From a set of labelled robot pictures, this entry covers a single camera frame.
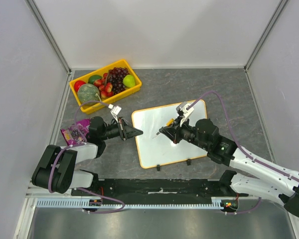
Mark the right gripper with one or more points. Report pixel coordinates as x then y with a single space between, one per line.
177 132

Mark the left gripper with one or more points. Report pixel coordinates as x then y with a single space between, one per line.
131 132

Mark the white marker with yellow cap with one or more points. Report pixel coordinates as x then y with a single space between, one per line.
169 123

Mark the whiteboard with yellow frame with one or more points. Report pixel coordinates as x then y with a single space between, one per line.
153 147

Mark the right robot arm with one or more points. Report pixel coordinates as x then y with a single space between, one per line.
250 173

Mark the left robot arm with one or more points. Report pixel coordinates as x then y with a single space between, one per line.
56 168

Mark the yellow plastic bin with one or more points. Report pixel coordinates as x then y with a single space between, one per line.
88 109

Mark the red cherries cluster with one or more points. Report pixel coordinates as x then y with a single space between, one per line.
104 86

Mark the green pear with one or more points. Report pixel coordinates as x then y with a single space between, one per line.
129 81

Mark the purple grape bunch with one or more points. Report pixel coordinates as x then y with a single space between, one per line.
115 77

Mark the green melon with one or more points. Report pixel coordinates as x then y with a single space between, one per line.
88 93

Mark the purple snack bag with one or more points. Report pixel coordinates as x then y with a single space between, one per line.
72 135

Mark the green lime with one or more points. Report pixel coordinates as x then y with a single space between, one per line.
93 78

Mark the red apple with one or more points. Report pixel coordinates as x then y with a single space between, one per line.
78 84

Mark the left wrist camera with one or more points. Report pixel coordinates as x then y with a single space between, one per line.
114 110

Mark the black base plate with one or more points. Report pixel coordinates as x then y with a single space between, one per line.
161 190

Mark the cable duct rail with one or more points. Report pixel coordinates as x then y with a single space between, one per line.
86 203

